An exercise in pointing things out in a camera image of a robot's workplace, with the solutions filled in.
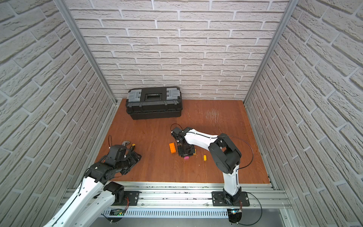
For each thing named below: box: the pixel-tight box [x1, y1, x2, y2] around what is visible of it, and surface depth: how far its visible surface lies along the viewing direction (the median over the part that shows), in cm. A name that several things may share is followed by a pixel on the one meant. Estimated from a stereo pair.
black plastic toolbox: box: [125, 86, 183, 120], surface depth 102 cm
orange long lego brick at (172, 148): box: [169, 142, 177, 154], surface depth 91 cm
